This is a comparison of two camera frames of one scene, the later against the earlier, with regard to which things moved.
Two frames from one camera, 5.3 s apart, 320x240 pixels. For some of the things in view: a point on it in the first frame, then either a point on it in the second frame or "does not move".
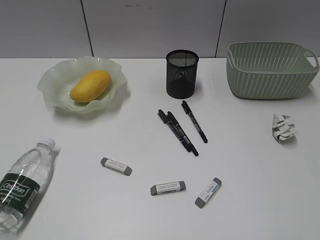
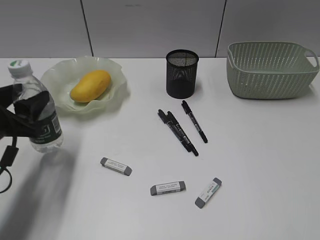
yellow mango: [91, 87] does not move
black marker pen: [195, 121] does not move
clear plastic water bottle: [20, 181] to [47, 135]
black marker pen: [174, 129] does not move
